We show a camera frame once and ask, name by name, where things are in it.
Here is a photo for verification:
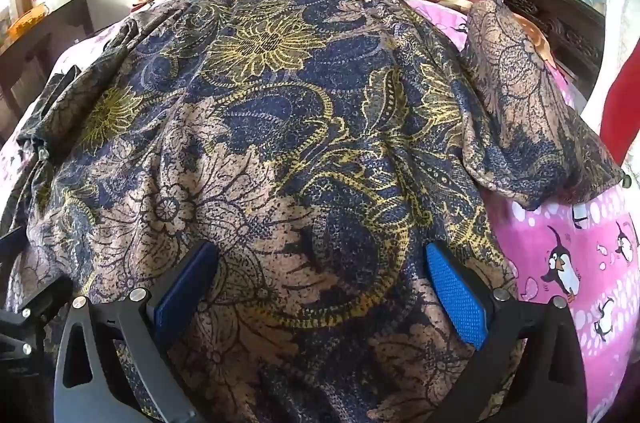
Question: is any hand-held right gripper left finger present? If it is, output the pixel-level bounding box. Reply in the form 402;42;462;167
52;240;221;423

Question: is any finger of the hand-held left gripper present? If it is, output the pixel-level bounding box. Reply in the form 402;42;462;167
0;275;76;356

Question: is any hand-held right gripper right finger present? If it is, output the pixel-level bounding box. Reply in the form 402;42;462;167
424;243;588;423

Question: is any batik floral shirt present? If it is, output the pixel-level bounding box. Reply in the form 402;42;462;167
7;0;627;423

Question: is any pink penguin print bedsheet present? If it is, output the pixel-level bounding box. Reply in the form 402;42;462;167
0;0;640;423

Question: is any red hanging cloth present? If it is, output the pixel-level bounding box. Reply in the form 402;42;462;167
600;38;640;166

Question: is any dark wooden table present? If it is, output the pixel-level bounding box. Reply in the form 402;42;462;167
0;0;103;141

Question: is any orange box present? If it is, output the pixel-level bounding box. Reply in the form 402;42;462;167
6;2;52;43

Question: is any dark carved wooden headboard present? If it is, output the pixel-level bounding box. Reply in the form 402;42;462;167
490;0;608;104

